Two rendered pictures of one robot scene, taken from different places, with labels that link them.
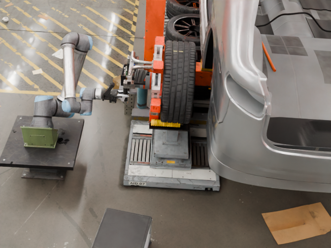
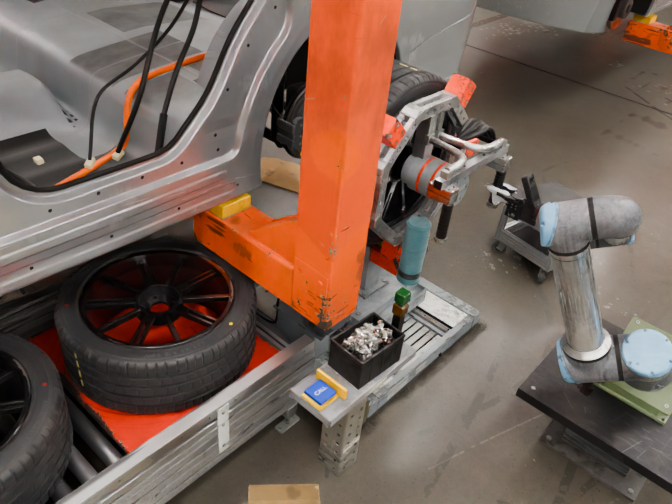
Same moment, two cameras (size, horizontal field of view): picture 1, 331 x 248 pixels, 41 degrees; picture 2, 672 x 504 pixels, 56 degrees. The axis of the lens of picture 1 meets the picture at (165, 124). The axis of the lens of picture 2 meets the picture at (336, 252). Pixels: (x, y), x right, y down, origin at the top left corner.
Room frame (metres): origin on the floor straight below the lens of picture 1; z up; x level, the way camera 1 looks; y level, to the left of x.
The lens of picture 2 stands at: (4.66, 1.21, 1.93)
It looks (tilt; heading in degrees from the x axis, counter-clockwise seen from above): 36 degrees down; 220
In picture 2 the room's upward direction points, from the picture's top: 6 degrees clockwise
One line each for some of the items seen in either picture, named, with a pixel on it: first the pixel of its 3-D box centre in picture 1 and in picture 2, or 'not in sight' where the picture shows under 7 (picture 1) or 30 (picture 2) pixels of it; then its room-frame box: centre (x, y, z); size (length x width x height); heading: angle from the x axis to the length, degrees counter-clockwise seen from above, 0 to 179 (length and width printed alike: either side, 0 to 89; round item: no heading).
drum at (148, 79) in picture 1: (147, 80); (434, 178); (2.94, 0.17, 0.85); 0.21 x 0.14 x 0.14; 92
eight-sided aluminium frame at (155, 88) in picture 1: (156, 80); (418, 170); (2.94, 0.10, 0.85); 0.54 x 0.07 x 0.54; 2
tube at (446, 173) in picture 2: (142, 54); (440, 146); (3.04, 0.23, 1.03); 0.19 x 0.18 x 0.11; 92
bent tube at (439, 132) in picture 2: (141, 68); (472, 129); (2.84, 0.22, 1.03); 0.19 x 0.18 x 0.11; 92
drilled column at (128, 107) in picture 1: (129, 95); (342, 422); (3.54, 0.38, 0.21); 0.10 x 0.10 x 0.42; 2
